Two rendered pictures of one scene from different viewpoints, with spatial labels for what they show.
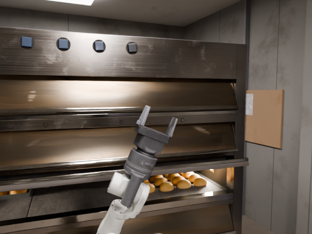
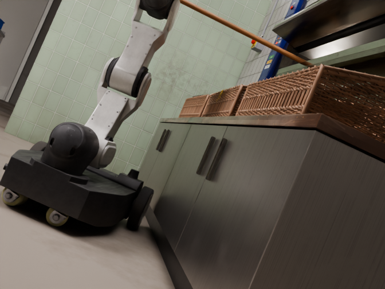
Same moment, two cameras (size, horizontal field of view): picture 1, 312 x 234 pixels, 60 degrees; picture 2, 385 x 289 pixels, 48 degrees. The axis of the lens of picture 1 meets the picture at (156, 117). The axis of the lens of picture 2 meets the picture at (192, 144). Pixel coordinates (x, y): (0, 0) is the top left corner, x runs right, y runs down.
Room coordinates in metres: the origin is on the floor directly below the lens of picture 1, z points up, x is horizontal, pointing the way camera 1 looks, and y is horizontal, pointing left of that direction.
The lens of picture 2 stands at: (1.11, -1.68, 0.41)
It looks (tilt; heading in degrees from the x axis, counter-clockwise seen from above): 2 degrees up; 98
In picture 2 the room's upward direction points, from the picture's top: 23 degrees clockwise
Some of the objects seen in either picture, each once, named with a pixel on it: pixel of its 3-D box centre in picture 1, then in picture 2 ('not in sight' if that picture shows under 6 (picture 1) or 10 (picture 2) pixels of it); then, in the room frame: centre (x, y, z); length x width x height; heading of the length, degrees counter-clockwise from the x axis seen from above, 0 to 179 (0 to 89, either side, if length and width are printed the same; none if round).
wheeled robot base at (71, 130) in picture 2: not in sight; (81, 166); (0.50, 0.01, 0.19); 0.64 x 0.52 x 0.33; 94
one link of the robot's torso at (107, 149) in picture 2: not in sight; (86, 146); (0.50, -0.02, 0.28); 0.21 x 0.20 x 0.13; 94
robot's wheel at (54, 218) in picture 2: not in sight; (58, 215); (0.58, -0.23, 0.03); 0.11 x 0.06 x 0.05; 109
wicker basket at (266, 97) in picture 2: not in sight; (341, 112); (1.32, -0.31, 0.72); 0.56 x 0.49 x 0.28; 109
